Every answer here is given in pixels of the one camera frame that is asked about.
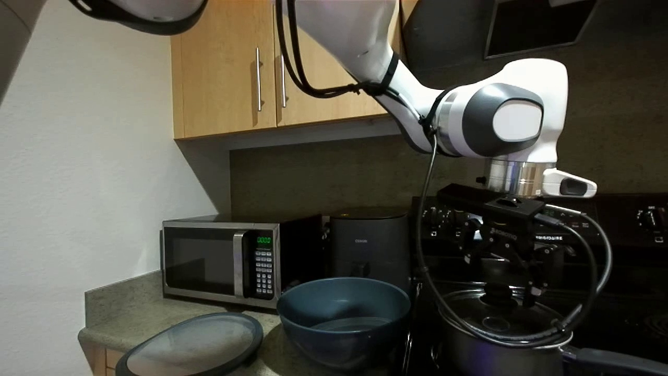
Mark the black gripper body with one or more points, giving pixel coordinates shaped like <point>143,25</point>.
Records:
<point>497,235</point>

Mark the glass pot lid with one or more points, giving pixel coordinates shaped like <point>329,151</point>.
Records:
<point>490,300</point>

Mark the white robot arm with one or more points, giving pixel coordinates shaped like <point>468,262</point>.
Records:
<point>512,118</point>

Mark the dark cooking pot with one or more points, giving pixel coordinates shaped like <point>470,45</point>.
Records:
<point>470,356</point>

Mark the large blue bowl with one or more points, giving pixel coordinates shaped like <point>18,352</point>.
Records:
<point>345,322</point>

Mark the black electric stove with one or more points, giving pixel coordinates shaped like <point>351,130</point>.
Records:
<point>613,250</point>

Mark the black air fryer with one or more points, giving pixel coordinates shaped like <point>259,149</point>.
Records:
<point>373,248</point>

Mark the black range hood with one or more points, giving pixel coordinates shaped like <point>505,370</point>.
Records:
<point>448,34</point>

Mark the stainless steel microwave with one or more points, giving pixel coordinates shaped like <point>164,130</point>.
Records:
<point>238,262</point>

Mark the wooden wall cabinet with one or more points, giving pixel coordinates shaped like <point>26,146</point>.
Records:
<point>230,78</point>

